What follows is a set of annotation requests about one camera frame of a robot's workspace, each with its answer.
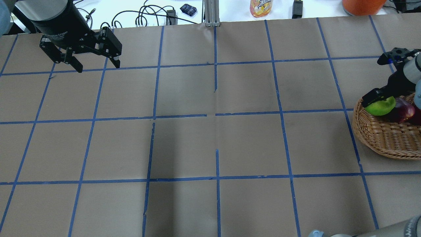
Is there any woven wicker basket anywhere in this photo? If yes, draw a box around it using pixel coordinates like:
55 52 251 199
351 98 421 160

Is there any dark blue small pouch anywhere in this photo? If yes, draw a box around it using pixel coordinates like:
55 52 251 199
180 4 198 17

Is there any yellow juice bottle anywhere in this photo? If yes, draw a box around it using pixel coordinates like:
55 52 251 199
249 0 273 18

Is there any orange cylindrical container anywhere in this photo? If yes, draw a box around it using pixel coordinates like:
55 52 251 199
341 0 386 15

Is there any green apple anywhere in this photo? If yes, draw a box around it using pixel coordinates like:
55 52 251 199
364 96 396 117

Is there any dark red apple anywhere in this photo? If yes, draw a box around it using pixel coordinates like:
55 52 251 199
388 98 415 123

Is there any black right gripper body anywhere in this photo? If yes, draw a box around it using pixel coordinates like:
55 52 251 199
382 71 418 98

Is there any aluminium side frame post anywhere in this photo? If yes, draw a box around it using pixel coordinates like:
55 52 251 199
203 0 220 27

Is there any black power adapter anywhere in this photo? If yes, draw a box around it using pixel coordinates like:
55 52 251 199
291 0 303 19

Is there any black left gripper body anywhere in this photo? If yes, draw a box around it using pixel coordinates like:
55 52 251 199
31 0 122 64

